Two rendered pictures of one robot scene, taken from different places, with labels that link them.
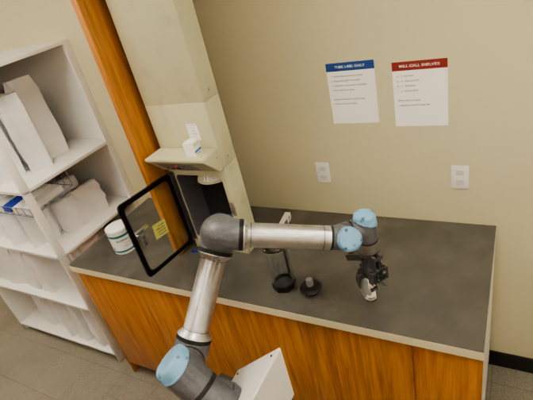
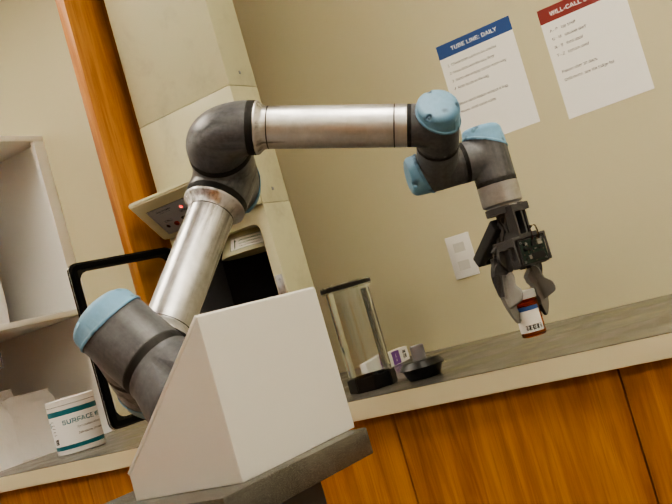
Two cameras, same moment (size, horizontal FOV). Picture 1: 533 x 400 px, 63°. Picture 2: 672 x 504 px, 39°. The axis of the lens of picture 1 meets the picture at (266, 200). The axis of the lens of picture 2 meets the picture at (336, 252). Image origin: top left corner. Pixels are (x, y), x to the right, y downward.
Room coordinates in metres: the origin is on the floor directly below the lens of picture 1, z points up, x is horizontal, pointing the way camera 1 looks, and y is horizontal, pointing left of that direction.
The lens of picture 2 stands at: (-0.53, 0.05, 1.12)
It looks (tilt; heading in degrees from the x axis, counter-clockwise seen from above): 3 degrees up; 359
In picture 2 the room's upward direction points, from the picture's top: 16 degrees counter-clockwise
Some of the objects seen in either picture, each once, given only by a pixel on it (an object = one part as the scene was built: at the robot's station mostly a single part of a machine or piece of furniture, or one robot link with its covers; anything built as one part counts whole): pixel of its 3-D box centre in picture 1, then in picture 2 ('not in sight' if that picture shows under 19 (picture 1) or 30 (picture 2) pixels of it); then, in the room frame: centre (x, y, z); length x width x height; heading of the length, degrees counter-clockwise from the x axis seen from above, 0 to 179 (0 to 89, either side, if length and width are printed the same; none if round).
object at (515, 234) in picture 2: (371, 264); (515, 237); (1.17, -0.30, 1.15); 0.09 x 0.08 x 0.12; 21
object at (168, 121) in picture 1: (214, 171); (254, 249); (1.90, 0.21, 1.33); 0.32 x 0.25 x 0.77; 56
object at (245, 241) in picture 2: (213, 170); (252, 241); (1.87, 0.21, 1.34); 0.18 x 0.18 x 0.05
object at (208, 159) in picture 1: (183, 163); (193, 204); (1.75, 0.31, 1.46); 0.32 x 0.11 x 0.10; 56
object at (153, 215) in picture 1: (158, 225); (141, 334); (1.76, 0.52, 1.19); 0.30 x 0.01 x 0.40; 137
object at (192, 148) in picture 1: (192, 148); not in sight; (1.71, 0.25, 1.54); 0.05 x 0.05 x 0.06; 60
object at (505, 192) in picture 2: (368, 244); (501, 195); (1.18, -0.30, 1.23); 0.08 x 0.08 x 0.05
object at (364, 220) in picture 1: (364, 227); (486, 155); (1.18, -0.30, 1.31); 0.09 x 0.08 x 0.11; 94
